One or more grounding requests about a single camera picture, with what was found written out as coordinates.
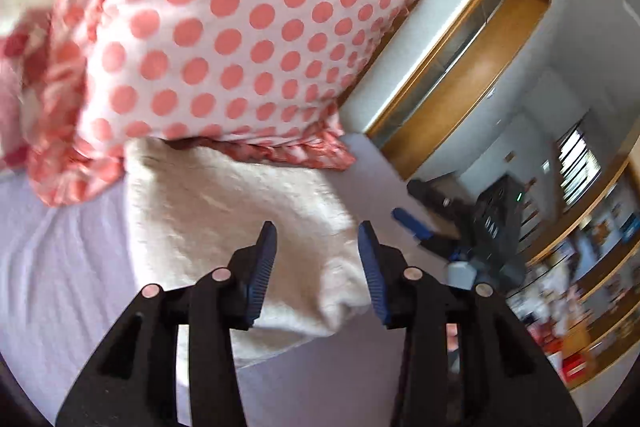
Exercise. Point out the wooden wall cabinet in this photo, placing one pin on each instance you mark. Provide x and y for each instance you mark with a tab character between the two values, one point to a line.
465	52

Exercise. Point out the wooden bookshelf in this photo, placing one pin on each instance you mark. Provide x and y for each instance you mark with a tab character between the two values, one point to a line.
595	297

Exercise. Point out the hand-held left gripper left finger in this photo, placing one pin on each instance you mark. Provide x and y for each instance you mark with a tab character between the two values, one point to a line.
263	264

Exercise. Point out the cream knit garment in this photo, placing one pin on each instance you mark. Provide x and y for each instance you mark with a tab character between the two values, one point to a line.
215	207

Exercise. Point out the window with blinds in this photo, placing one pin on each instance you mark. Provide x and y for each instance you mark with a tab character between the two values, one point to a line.
577	159

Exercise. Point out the pink white checked cloth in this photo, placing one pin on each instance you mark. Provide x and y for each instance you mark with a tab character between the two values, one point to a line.
20	57

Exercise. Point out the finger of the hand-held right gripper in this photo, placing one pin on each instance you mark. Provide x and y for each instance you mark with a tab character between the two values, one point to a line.
410	221
432	196

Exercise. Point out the bed with lavender sheet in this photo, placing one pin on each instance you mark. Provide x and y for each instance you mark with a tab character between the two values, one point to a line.
60	267

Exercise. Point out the pink polka dot pillow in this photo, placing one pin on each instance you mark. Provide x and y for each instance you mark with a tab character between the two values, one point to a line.
225	22

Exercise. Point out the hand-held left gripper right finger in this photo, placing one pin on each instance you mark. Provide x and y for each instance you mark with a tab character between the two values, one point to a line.
372	274

